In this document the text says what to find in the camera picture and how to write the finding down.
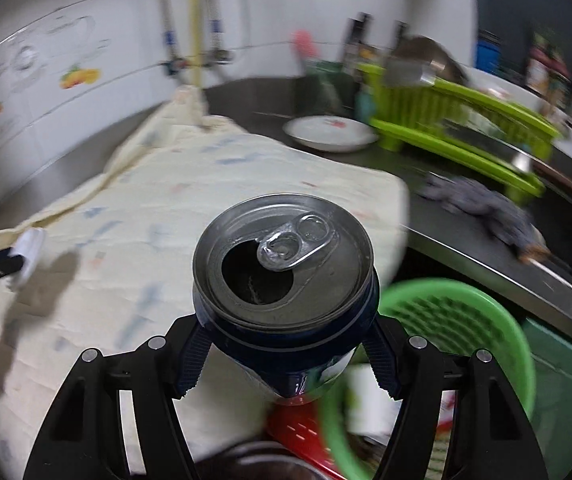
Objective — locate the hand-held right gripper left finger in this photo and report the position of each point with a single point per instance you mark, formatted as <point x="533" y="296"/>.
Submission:
<point x="193" y="360"/>

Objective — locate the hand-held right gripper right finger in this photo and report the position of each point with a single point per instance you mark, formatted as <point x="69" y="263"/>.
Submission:
<point x="383" y="360"/>

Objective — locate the small white packet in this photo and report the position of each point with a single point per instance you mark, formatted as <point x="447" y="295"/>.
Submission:
<point x="30" y="250"/>

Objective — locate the green plastic basket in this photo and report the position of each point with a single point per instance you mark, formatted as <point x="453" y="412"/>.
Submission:
<point x="441" y="310"/>

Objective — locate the blue drink can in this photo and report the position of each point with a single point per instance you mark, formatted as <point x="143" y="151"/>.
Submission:
<point x="286" y="280"/>

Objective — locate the cream quilted cloth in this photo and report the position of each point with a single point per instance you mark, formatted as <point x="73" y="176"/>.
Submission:
<point x="165" y="190"/>

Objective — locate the grey rag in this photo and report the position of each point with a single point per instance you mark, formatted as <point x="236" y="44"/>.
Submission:
<point x="486" y="205"/>

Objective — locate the dark green plastic bin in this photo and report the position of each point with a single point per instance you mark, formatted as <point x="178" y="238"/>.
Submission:
<point x="571" y="400"/>

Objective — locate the white bowl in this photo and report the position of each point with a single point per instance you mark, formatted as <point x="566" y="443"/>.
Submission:
<point x="331" y="132"/>

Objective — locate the green dish rack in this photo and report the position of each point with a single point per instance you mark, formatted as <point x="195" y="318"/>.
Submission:
<point x="466" y="125"/>

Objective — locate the teal bottle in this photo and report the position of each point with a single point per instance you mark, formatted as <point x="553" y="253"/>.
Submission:
<point x="364" y="102"/>

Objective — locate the green glass jar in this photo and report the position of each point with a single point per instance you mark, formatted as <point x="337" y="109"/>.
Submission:
<point x="323" y="82"/>

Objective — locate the steel pot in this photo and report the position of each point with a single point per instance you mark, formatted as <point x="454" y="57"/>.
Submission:
<point x="426" y="57"/>

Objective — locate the blue container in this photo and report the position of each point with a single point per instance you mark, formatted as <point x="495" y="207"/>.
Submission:
<point x="488" y="52"/>

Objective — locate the pink brush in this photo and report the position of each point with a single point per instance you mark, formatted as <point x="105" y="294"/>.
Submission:
<point x="306" y="42"/>

